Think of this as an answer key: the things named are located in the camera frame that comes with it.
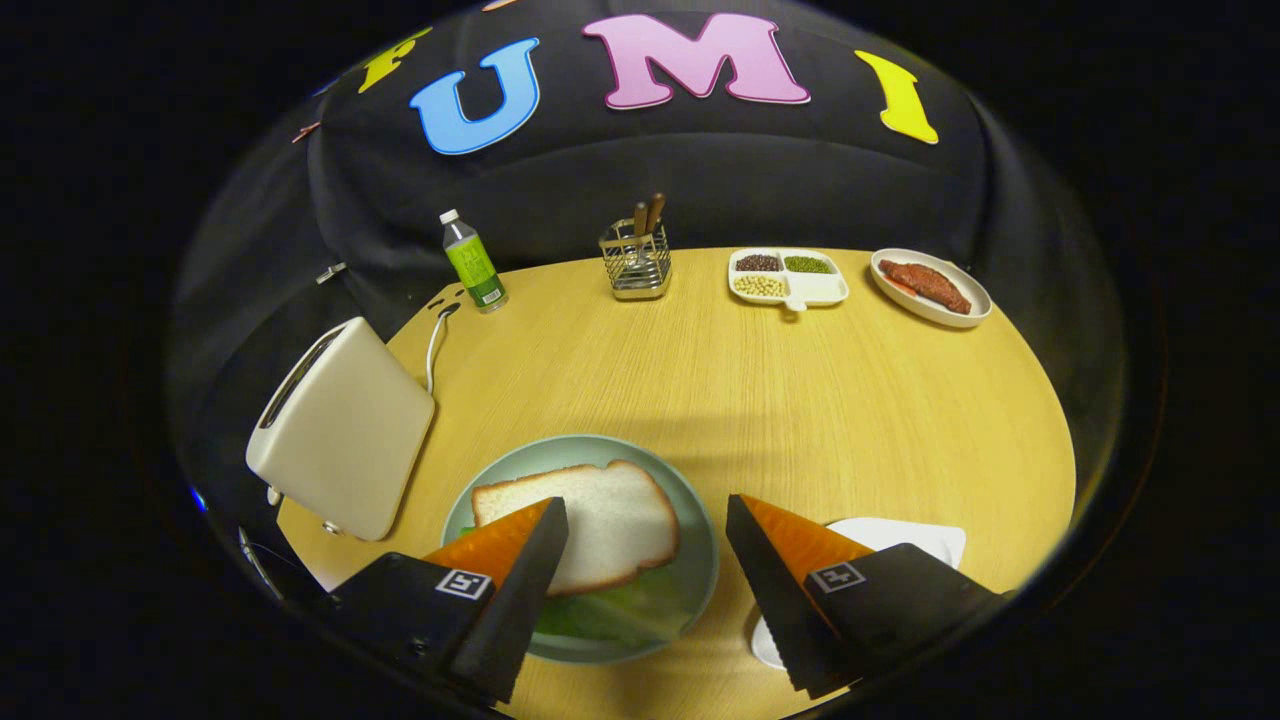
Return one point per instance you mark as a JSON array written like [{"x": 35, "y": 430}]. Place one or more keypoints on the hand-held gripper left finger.
[{"x": 515, "y": 610}]

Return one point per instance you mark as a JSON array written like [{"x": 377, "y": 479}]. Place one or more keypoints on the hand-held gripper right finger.
[{"x": 780, "y": 610}]

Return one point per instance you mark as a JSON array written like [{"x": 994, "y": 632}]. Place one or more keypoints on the green lettuce leaf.
[{"x": 610, "y": 615}]

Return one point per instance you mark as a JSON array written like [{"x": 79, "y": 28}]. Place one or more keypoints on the plain white bread slice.
[{"x": 620, "y": 520}]

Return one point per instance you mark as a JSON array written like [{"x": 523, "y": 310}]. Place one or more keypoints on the pale green round plate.
[{"x": 690, "y": 530}]

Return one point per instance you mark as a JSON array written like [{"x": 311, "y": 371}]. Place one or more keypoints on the white square plate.
[{"x": 920, "y": 540}]

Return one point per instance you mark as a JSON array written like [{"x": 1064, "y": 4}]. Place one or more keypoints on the white toaster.
[{"x": 350, "y": 440}]

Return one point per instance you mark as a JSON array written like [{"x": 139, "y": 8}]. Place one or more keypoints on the white divided bean dish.
[{"x": 825, "y": 290}]

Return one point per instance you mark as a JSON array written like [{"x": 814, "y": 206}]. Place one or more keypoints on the white oval plate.
[{"x": 940, "y": 319}]

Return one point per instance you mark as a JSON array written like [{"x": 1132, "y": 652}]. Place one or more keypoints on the orange carrot piece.
[{"x": 897, "y": 286}]

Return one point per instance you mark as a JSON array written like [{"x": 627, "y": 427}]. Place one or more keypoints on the green label drink bottle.
[{"x": 475, "y": 265}]

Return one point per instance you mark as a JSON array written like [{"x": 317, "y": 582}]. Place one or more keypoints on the brown steak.
[{"x": 930, "y": 283}]

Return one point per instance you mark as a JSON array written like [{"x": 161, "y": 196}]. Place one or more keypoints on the silver cloth clip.
[{"x": 330, "y": 272}]

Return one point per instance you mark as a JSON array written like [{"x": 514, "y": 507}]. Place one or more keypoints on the black backdrop cloth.
[{"x": 640, "y": 170}]

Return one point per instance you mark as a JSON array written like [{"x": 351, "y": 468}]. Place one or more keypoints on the pink cloth clip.
[{"x": 305, "y": 131}]

